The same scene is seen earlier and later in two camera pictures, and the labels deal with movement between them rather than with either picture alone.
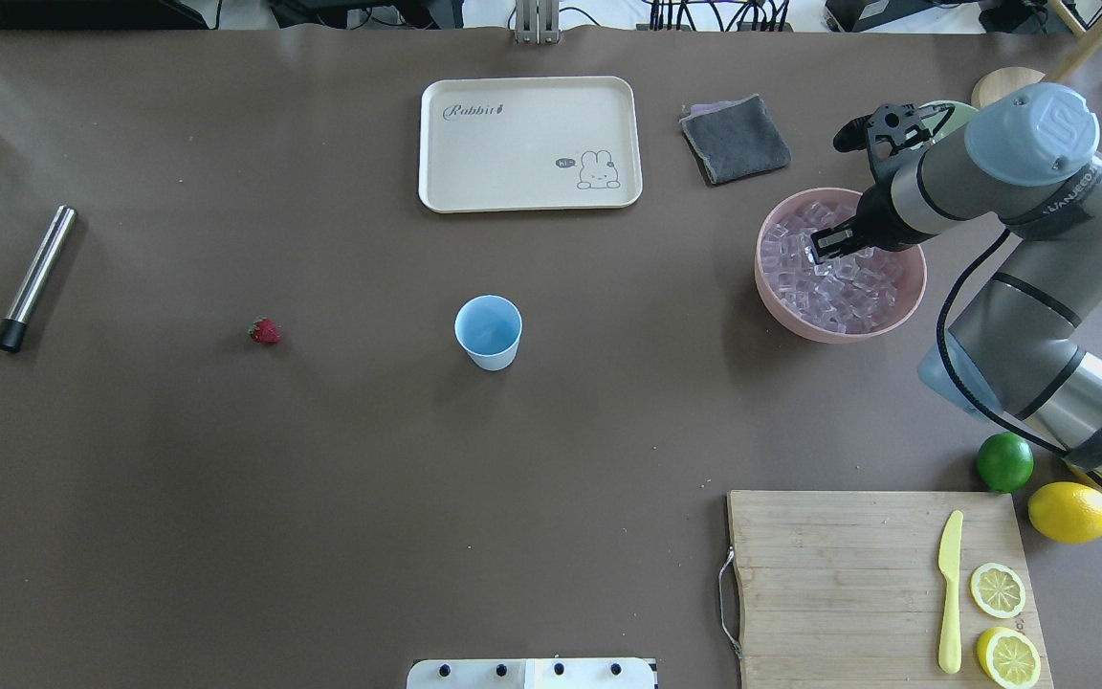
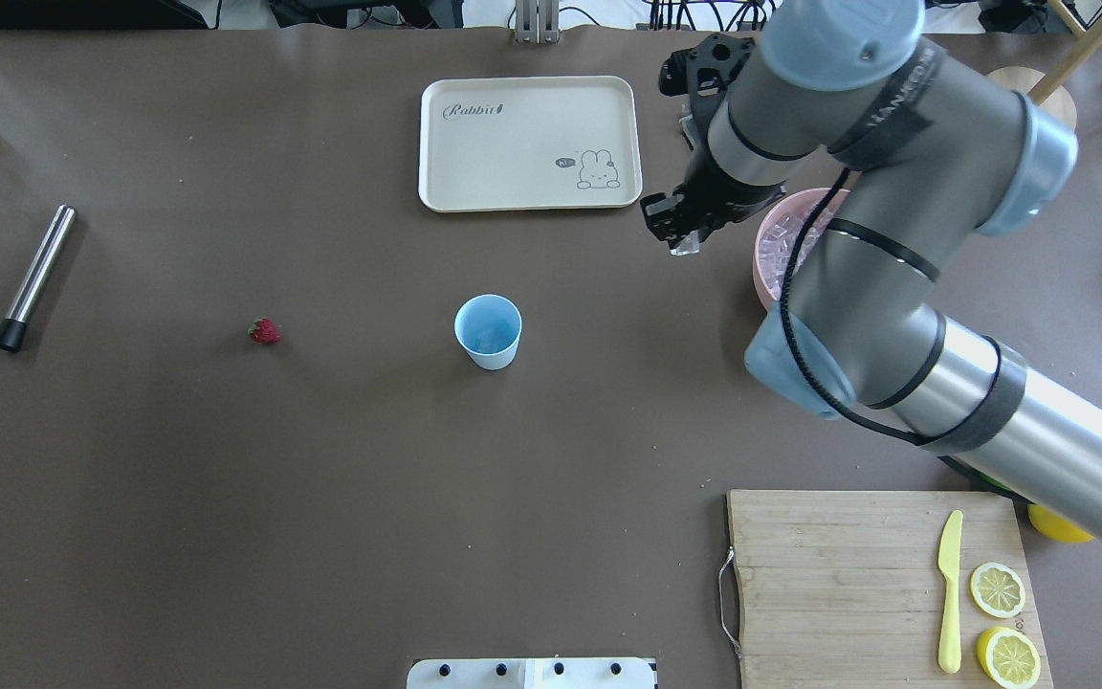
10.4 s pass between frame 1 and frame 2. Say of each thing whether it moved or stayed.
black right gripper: moved
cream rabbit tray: stayed
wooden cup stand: stayed
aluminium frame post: stayed
